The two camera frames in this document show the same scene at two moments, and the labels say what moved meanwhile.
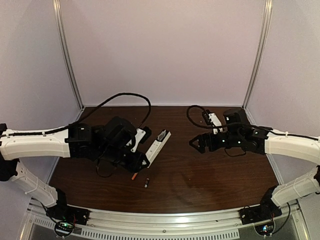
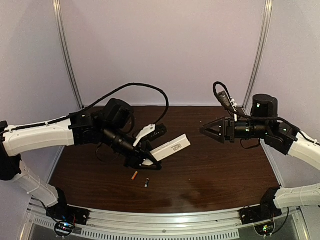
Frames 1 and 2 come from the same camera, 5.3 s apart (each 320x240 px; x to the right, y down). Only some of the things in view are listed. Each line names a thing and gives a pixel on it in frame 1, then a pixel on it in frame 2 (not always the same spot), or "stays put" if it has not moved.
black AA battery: (147, 182) stays put
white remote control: (157, 146) to (171, 147)
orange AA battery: (134, 176) stays put
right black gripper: (207, 142) to (227, 130)
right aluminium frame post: (268, 10) stays put
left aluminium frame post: (59, 21) stays put
